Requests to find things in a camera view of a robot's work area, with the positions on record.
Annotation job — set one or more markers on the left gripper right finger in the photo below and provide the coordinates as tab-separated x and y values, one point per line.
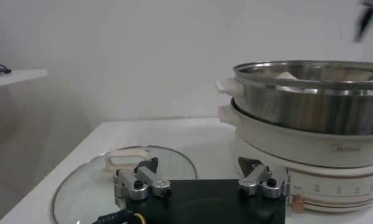
253	179

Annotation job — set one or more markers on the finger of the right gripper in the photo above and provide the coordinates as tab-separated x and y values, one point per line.
365	18

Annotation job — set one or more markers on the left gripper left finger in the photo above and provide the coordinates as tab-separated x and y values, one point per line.
137	185

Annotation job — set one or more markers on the white steamed baozi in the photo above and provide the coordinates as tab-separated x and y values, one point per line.
285	76

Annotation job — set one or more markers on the perforated stainless steel steamer basket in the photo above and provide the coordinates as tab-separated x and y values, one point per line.
311	109

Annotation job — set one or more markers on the cream electric cooking pot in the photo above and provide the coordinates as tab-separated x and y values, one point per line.
296	146

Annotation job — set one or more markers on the white side table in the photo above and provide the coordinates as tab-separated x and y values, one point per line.
19	77

